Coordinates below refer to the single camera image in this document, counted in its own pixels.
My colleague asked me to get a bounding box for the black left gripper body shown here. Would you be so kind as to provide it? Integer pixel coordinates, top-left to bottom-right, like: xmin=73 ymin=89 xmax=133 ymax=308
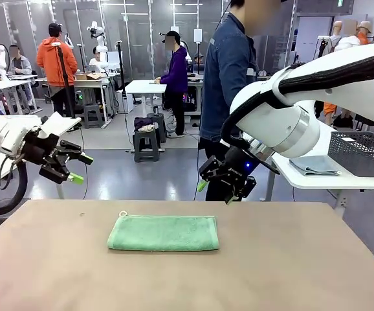
xmin=23 ymin=128 xmax=65 ymax=168

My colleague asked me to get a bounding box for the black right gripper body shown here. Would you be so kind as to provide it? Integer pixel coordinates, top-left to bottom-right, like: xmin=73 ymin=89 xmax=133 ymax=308
xmin=218 ymin=146 xmax=256 ymax=185

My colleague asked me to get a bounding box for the blue grey towel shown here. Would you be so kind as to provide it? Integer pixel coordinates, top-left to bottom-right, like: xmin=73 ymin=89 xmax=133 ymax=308
xmin=289 ymin=155 xmax=342 ymax=178

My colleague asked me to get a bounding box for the green towel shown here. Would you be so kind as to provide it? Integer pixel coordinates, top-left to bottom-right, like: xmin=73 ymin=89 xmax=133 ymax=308
xmin=106 ymin=210 xmax=220 ymax=252

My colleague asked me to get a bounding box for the grey plastic basket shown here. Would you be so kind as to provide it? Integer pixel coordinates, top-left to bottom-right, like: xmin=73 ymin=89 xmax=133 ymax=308
xmin=327 ymin=130 xmax=374 ymax=178

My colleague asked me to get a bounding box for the grey step stool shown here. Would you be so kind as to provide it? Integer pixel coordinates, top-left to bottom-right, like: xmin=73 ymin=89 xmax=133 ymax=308
xmin=147 ymin=112 xmax=168 ymax=144
xmin=133 ymin=129 xmax=161 ymax=163
xmin=82 ymin=103 xmax=105 ymax=130

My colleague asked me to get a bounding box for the black tripod pole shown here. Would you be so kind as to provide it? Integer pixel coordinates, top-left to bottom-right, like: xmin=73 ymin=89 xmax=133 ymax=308
xmin=52 ymin=41 xmax=78 ymax=119
xmin=115 ymin=40 xmax=128 ymax=114

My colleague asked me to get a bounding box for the grey desk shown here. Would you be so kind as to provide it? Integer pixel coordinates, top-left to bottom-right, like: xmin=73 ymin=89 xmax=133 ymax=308
xmin=34 ymin=76 xmax=120 ymax=126

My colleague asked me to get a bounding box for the purple clothes bundle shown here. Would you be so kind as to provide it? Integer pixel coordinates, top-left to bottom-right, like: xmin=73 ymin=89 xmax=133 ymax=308
xmin=133 ymin=116 xmax=157 ymax=133

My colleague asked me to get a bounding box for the seated person grey jacket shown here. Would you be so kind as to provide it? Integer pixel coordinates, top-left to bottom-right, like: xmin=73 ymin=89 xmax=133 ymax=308
xmin=8 ymin=44 xmax=34 ymax=108

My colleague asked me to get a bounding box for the person in orange hoodie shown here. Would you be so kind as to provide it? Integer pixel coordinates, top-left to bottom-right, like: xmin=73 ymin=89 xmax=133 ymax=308
xmin=36 ymin=22 xmax=79 ymax=118

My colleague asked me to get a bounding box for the person in denim jacket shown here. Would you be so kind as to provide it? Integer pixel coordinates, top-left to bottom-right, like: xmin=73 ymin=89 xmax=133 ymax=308
xmin=197 ymin=0 xmax=261 ymax=202

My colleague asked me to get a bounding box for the seated person white shirt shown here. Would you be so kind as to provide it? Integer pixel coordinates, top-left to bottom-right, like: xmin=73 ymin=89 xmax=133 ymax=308
xmin=89 ymin=46 xmax=105 ymax=67

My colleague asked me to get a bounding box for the person in purple hoodie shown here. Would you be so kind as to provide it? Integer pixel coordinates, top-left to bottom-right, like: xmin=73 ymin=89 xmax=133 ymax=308
xmin=154 ymin=30 xmax=190 ymax=139

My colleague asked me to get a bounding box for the person in dark cap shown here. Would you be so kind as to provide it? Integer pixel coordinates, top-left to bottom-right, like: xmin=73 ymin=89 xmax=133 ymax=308
xmin=192 ymin=53 xmax=206 ymax=74

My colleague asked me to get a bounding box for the black utility cart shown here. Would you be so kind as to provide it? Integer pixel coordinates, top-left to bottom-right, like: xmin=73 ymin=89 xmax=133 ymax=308
xmin=351 ymin=113 xmax=374 ymax=135

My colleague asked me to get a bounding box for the mannequin with orange trousers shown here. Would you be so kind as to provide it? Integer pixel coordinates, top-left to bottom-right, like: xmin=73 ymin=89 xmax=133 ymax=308
xmin=322 ymin=19 xmax=344 ymax=117

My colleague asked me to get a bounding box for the mannequin with tan hat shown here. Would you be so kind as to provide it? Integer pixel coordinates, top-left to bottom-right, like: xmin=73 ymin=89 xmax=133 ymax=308
xmin=357 ymin=19 xmax=373 ymax=46

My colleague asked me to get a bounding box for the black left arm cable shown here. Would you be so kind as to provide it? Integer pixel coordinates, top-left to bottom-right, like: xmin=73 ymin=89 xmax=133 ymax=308
xmin=0 ymin=152 xmax=29 ymax=216

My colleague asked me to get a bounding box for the black right arm cable sleeve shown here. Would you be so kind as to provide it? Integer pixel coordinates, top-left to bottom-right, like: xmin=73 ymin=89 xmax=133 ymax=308
xmin=221 ymin=51 xmax=374 ymax=152

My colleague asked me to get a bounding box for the black camera tripod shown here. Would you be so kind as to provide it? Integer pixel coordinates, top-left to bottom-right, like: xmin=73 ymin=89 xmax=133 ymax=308
xmin=313 ymin=35 xmax=332 ymax=59

